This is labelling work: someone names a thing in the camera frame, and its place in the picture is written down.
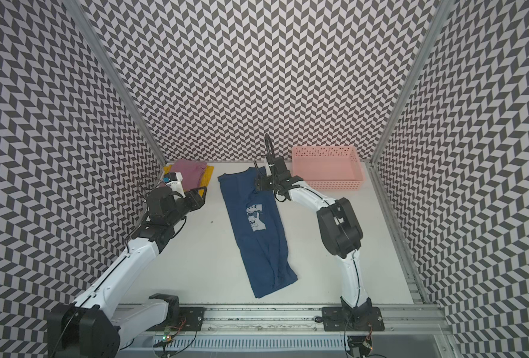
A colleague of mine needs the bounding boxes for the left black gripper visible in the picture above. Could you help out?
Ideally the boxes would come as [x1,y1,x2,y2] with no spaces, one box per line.
[167,186,207,226]

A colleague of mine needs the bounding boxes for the blue mickey t-shirt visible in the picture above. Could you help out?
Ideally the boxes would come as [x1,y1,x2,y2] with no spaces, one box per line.
[218,168,297,298]

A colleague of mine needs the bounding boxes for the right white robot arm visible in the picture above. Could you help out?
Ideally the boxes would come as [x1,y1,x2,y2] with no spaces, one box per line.
[256,154,373,317]

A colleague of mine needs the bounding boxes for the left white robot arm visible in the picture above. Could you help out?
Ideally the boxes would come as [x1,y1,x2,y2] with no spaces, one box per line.
[45,186,207,357]

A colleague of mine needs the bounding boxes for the folded pink t-shirt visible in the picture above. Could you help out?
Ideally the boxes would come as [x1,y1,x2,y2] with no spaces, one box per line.
[170,159,207,192]

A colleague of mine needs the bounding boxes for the folded yellow t-shirt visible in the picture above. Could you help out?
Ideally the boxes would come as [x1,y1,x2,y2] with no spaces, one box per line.
[164,165,214,186]

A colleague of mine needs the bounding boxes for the pink plastic basket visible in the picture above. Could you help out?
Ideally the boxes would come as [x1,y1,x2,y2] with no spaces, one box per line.
[291,146,365,192]

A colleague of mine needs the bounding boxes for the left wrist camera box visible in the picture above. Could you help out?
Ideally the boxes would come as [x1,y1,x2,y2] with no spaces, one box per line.
[163,172,185,197]

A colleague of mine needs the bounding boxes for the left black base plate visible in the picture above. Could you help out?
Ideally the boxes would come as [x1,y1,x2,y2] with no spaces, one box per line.
[161,307,206,333]

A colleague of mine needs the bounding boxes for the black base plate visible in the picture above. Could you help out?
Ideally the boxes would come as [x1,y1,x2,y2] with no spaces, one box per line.
[321,307,385,332]
[161,307,206,333]

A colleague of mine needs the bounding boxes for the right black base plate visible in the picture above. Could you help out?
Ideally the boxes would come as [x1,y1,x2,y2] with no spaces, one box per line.
[321,307,385,332]

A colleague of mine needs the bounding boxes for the aluminium front rail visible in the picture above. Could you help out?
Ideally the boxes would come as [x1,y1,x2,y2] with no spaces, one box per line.
[124,304,460,357]

